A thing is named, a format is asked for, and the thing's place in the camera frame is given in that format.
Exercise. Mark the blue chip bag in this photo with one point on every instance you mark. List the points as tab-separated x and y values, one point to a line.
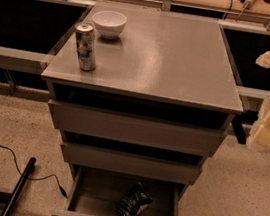
134	202

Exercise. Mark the grey drawer cabinet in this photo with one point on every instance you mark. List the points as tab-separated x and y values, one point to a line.
164	66

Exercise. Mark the grey open bottom drawer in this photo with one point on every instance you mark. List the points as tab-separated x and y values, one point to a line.
98	192

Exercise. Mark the grey top drawer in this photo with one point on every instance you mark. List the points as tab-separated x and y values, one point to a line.
133	129

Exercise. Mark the grey middle drawer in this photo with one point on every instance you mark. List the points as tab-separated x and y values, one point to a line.
136	165

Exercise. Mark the white power strip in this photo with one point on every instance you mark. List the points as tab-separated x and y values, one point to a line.
248	3

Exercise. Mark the white ceramic bowl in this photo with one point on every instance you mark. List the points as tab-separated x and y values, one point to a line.
109	24

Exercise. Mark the tall printed drink can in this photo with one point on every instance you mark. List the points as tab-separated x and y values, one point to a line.
85	38

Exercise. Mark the black metal stand leg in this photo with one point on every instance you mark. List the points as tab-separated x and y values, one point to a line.
9	200

